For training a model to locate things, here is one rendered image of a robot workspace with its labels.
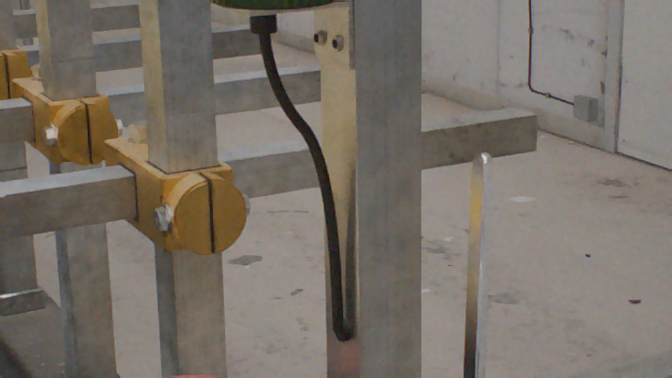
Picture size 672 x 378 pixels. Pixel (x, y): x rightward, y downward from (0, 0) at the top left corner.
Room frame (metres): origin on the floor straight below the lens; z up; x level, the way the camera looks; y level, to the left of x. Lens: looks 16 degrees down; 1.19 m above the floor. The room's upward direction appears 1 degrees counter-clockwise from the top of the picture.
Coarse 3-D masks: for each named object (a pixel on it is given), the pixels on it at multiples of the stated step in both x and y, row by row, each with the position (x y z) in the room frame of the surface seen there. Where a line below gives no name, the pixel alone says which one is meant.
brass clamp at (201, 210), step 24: (120, 144) 0.86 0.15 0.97; (144, 144) 0.86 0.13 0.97; (144, 168) 0.80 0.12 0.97; (216, 168) 0.79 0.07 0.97; (144, 192) 0.80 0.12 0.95; (168, 192) 0.77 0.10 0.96; (192, 192) 0.76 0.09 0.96; (216, 192) 0.77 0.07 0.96; (240, 192) 0.78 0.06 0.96; (144, 216) 0.80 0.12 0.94; (168, 216) 0.76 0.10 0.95; (192, 216) 0.76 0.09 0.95; (216, 216) 0.77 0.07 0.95; (240, 216) 0.77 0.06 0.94; (168, 240) 0.77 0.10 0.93; (192, 240) 0.76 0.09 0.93; (216, 240) 0.77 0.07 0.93
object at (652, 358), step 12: (636, 360) 0.73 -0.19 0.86; (648, 360) 0.73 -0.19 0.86; (660, 360) 0.73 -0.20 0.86; (588, 372) 0.71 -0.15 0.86; (600, 372) 0.71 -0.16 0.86; (612, 372) 0.71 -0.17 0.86; (624, 372) 0.71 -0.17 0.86; (636, 372) 0.71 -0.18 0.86; (648, 372) 0.71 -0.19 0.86; (660, 372) 0.71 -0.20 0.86
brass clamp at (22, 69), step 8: (0, 56) 1.21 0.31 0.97; (8, 56) 1.21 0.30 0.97; (16, 56) 1.22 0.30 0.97; (24, 56) 1.24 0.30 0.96; (0, 64) 1.21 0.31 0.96; (8, 64) 1.21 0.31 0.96; (16, 64) 1.21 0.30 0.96; (24, 64) 1.22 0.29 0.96; (0, 72) 1.21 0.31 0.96; (8, 72) 1.21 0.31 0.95; (16, 72) 1.21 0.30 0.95; (24, 72) 1.22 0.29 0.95; (32, 72) 1.22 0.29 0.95; (0, 80) 1.20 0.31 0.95; (8, 80) 1.21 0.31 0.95; (0, 88) 1.20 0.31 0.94; (8, 88) 1.21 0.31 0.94; (0, 96) 1.20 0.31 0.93; (8, 96) 1.21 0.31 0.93
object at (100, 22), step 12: (24, 12) 1.55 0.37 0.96; (96, 12) 1.58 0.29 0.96; (108, 12) 1.59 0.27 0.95; (120, 12) 1.59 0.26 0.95; (132, 12) 1.60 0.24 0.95; (24, 24) 1.54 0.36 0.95; (36, 24) 1.55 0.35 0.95; (96, 24) 1.58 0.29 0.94; (108, 24) 1.59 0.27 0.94; (120, 24) 1.59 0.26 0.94; (132, 24) 1.60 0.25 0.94; (24, 36) 1.54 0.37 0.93; (36, 36) 1.54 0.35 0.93
